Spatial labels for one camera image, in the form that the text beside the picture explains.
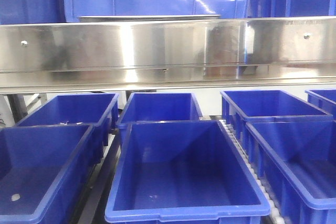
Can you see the large silver tray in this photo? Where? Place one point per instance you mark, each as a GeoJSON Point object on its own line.
{"type": "Point", "coordinates": [146, 18]}

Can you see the blue bin rear centre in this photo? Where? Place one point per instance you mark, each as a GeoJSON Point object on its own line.
{"type": "Point", "coordinates": [153, 106]}

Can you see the blue bin rear left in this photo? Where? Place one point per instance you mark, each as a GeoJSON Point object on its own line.
{"type": "Point", "coordinates": [97, 109]}

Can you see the blue bin rear right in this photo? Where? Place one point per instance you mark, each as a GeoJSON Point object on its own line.
{"type": "Point", "coordinates": [242, 106]}

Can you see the blue bin lower centre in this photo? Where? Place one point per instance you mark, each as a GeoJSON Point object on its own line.
{"type": "Point", "coordinates": [183, 172]}

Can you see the blue bin lower right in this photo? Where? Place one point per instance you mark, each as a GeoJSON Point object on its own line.
{"type": "Point", "coordinates": [296, 162]}

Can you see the blue bin lower left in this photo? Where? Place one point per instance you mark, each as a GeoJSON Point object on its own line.
{"type": "Point", "coordinates": [43, 170]}

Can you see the white roller track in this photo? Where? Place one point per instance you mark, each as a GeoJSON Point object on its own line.
{"type": "Point", "coordinates": [274, 216]}

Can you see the stainless steel shelf front rail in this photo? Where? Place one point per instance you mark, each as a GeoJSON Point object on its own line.
{"type": "Point", "coordinates": [67, 57]}

